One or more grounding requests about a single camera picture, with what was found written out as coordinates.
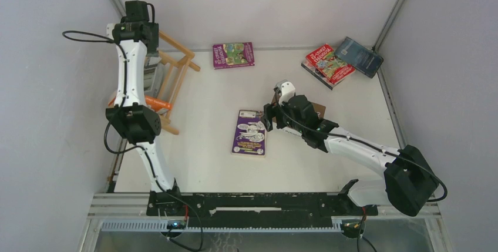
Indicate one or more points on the purple Treehouse book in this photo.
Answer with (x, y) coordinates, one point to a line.
(233, 55)

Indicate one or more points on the wooden book rack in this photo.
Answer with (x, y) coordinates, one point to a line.
(171, 79)

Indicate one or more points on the purple white cartoon book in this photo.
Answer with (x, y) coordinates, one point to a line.
(250, 134)

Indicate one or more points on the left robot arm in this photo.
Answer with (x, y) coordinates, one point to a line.
(161, 179)

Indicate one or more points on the grey ianra book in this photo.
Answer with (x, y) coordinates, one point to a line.
(154, 72)

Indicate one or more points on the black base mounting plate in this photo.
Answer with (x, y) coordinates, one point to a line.
(255, 210)

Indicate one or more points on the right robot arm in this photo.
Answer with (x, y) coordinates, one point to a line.
(405, 179)

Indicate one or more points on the dark floral book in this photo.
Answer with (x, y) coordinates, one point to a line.
(310, 68)

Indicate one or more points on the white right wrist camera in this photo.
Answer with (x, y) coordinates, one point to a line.
(284, 91)

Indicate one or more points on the brown white Decorate book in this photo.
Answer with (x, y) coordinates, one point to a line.
(299, 112)

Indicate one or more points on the aluminium frame rail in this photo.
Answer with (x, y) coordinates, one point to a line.
(127, 212)

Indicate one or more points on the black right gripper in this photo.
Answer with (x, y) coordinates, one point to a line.
(279, 109)

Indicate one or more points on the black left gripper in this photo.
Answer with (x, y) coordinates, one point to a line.
(152, 50)

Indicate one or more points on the orange Treehouse book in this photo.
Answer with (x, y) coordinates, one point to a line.
(157, 105)

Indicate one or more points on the red Treehouse book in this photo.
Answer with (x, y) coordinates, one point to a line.
(334, 69)

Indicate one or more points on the dark blue book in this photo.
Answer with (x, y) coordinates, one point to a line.
(359, 57)

